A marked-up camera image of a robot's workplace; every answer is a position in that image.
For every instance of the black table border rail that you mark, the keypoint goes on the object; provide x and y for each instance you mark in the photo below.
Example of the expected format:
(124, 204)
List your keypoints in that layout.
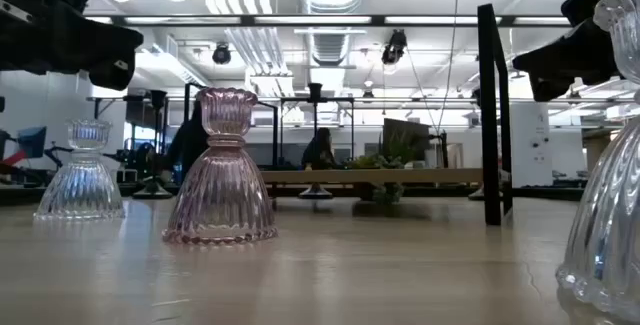
(550, 194)

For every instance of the dark monitor screen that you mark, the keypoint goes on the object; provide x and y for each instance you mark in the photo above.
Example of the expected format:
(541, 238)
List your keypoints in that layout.
(405, 137)

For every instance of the blue background monitor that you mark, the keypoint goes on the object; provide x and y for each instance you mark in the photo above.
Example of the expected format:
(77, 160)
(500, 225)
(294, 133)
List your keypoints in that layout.
(32, 141)

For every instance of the red slanted bar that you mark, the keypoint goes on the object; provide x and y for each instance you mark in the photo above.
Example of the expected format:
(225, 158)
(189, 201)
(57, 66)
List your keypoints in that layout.
(15, 157)

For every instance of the clear ribbed glass candle holder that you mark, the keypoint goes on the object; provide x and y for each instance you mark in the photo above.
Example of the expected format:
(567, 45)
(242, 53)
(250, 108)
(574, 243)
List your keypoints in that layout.
(80, 190)
(610, 215)

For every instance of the person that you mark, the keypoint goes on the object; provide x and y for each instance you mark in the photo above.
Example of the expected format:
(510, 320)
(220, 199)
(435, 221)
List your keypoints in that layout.
(319, 155)
(187, 150)

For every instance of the black ceiling spotlight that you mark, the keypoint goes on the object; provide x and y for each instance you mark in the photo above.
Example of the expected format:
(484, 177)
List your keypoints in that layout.
(395, 45)
(221, 54)

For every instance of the black overhead light bar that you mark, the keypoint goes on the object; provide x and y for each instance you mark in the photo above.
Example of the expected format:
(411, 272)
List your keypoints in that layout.
(247, 20)

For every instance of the potted green succulent plant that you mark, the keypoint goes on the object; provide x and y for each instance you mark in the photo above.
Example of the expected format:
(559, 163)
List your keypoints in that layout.
(387, 194)

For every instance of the wooden shelf with black frame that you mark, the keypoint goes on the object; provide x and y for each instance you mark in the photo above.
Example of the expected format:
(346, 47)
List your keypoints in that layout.
(425, 176)

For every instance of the pink ribbed glass candle holder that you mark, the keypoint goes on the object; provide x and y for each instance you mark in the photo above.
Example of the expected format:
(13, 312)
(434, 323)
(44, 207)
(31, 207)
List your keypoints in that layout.
(222, 190)

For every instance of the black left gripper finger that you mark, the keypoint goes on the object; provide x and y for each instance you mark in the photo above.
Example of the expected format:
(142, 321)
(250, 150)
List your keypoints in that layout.
(60, 45)
(112, 77)

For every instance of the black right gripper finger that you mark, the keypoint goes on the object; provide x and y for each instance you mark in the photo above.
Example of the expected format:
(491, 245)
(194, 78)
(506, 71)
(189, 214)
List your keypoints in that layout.
(575, 60)
(550, 89)

